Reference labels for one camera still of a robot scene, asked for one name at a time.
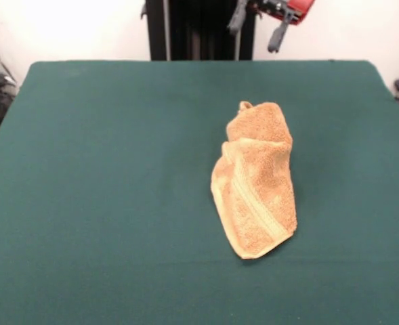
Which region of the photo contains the orange terry towel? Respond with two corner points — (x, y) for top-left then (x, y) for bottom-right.
(209, 100), (298, 261)

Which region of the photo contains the dark green table cloth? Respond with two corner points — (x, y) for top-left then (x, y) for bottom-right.
(0, 60), (399, 325)

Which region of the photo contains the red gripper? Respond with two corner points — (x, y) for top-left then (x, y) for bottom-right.
(228, 0), (317, 53)

